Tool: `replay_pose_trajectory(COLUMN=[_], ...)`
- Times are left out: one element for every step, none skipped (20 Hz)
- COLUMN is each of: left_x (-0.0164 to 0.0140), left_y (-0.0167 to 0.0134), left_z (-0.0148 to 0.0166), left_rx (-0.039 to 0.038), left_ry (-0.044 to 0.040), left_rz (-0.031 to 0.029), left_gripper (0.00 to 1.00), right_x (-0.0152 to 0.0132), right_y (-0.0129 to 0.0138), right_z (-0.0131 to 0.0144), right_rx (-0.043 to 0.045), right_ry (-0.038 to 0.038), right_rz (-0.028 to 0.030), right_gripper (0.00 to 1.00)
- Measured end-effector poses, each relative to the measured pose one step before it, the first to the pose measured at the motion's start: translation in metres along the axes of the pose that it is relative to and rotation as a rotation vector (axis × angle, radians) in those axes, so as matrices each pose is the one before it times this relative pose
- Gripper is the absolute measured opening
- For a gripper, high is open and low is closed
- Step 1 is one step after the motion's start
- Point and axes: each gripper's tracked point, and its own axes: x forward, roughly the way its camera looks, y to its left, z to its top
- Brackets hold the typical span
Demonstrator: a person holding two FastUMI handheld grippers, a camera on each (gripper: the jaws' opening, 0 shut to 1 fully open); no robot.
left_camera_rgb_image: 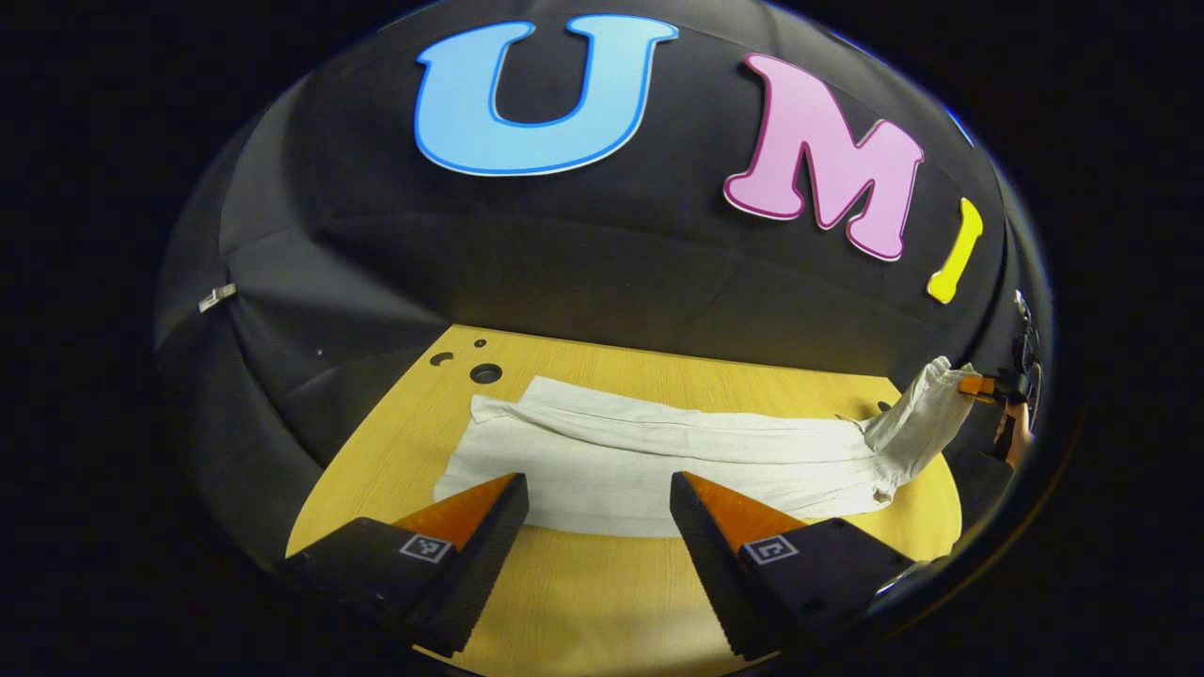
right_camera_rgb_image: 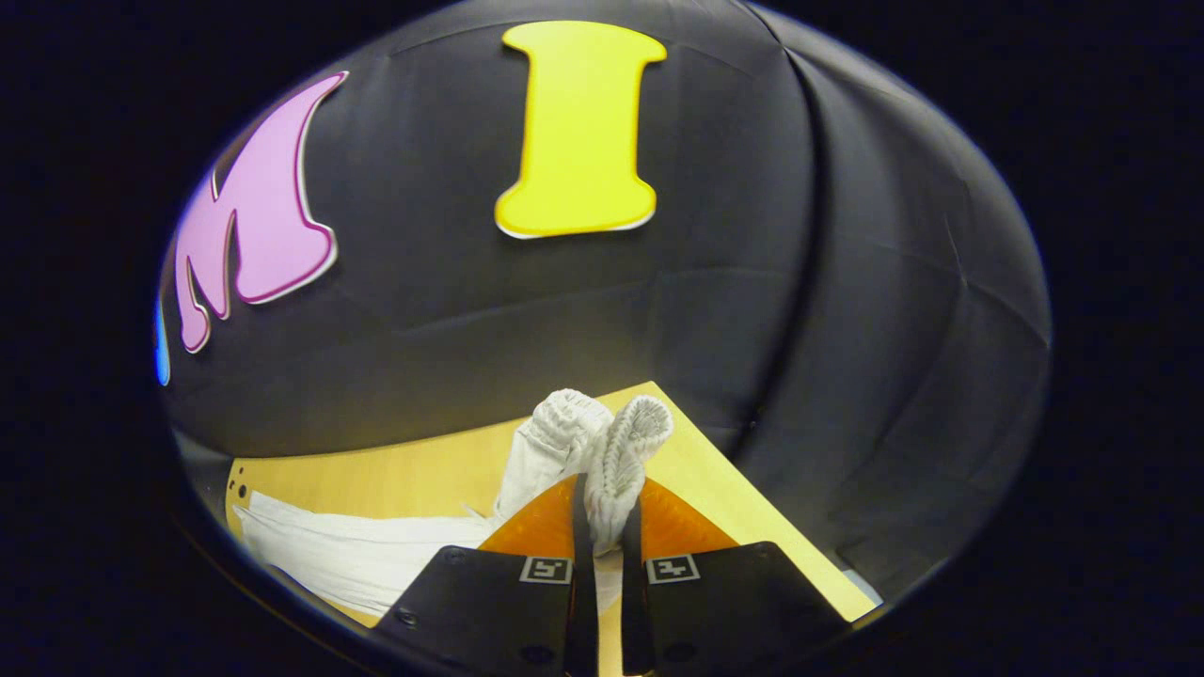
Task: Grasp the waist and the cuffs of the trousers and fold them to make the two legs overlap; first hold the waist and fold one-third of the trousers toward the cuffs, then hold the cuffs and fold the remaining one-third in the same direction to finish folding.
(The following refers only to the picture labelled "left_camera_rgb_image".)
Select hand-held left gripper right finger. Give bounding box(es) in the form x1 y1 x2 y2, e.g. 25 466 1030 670
670 471 918 662

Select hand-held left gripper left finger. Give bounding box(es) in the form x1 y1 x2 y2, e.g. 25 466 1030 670
275 472 531 659

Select white jeans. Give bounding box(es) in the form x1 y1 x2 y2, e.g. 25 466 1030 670
435 355 977 539

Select black backdrop cloth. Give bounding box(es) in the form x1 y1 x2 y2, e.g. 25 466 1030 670
155 0 1053 565

